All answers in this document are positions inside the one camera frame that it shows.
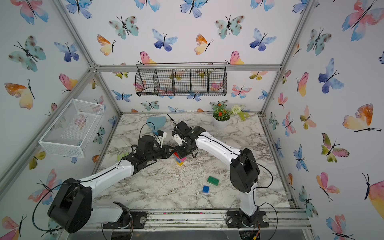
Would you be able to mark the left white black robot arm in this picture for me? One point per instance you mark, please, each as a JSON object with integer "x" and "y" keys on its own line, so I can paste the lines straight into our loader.
{"x": 72, "y": 207}

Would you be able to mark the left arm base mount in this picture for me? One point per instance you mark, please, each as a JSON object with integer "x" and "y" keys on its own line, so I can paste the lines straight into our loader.
{"x": 128, "y": 219}

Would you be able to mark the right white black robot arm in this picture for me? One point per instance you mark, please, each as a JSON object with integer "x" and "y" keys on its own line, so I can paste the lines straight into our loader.
{"x": 244, "y": 170}

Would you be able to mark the green lego brick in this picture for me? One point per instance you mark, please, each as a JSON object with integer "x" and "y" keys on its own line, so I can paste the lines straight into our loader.
{"x": 212, "y": 180}

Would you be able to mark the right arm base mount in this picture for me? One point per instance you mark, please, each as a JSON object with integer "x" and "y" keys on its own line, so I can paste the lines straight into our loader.
{"x": 238, "y": 219}

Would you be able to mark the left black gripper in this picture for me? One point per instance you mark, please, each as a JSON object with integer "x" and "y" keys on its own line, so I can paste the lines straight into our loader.
{"x": 166, "y": 153}

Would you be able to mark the black wire wall basket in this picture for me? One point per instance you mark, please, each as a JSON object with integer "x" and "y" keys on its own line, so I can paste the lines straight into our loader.
{"x": 181, "y": 79}

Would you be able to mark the teal hand mirror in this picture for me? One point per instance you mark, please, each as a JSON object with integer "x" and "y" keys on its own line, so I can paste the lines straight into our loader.
{"x": 156, "y": 122}

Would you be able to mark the blue small lego brick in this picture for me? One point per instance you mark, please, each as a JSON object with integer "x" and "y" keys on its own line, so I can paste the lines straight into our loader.
{"x": 205, "y": 189}

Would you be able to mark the aluminium front rail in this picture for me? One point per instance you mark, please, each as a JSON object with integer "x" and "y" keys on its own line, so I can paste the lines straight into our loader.
{"x": 163, "y": 220}

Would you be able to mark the potted plant white pot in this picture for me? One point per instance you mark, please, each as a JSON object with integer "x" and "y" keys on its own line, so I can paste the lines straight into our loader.
{"x": 222, "y": 114}

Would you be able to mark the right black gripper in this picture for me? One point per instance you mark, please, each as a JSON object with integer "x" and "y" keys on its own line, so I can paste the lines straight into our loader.
{"x": 181, "y": 154}

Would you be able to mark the white mesh wall basket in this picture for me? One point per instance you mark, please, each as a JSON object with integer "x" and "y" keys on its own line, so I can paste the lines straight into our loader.
{"x": 71, "y": 131}

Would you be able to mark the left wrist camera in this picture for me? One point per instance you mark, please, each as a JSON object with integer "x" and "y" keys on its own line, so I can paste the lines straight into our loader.
{"x": 160, "y": 136}

